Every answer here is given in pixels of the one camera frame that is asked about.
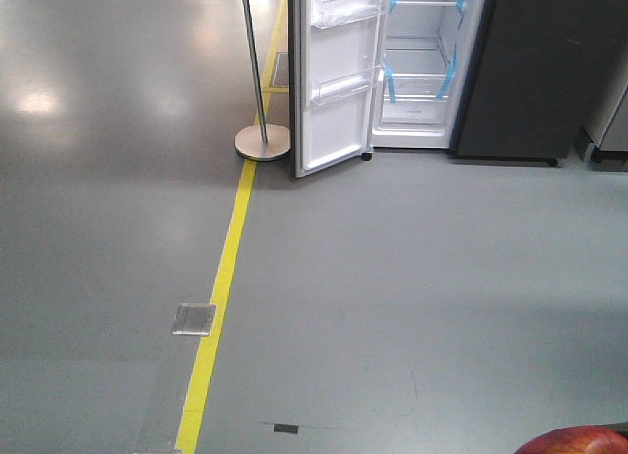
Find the fridge door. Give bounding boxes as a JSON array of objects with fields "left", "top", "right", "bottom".
[{"left": 288, "top": 0, "right": 390, "bottom": 178}]

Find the metal floor plate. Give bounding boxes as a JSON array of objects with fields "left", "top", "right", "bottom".
[
  {"left": 170, "top": 303, "right": 216, "bottom": 337},
  {"left": 270, "top": 52, "right": 290, "bottom": 88}
]

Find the silver sign stand pole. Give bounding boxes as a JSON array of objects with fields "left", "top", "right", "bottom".
[{"left": 234, "top": 0, "right": 290, "bottom": 162}]

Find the red yellow apple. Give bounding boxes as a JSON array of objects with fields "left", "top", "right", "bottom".
[{"left": 515, "top": 425, "right": 627, "bottom": 454}]

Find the fridge body white interior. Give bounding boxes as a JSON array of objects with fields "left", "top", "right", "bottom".
[{"left": 370, "top": 0, "right": 487, "bottom": 150}]

